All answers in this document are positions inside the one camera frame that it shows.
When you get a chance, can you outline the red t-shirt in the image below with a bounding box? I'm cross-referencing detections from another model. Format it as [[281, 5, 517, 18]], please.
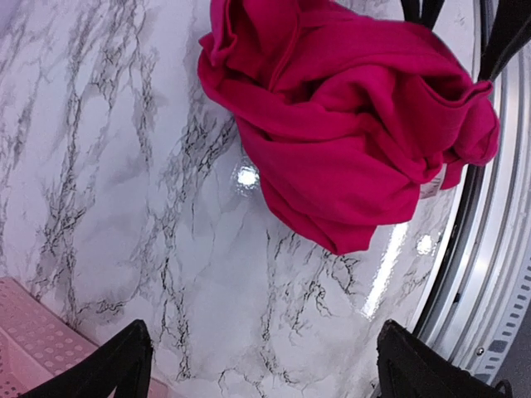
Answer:
[[197, 1, 500, 255]]

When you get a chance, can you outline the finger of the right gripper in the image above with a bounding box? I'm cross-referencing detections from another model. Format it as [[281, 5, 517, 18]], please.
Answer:
[[478, 0, 530, 81], [400, 0, 445, 30]]

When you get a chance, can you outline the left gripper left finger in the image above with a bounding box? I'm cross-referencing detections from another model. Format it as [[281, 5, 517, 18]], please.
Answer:
[[23, 319, 153, 398]]

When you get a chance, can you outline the pink plastic basket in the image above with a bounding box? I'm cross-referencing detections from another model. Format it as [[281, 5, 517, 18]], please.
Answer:
[[1, 277, 168, 397]]

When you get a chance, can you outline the aluminium front rail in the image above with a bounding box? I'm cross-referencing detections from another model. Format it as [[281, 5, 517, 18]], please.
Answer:
[[410, 0, 531, 386]]

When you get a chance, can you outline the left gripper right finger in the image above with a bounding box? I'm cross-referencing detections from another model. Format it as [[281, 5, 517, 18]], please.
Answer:
[[377, 319, 513, 398]]

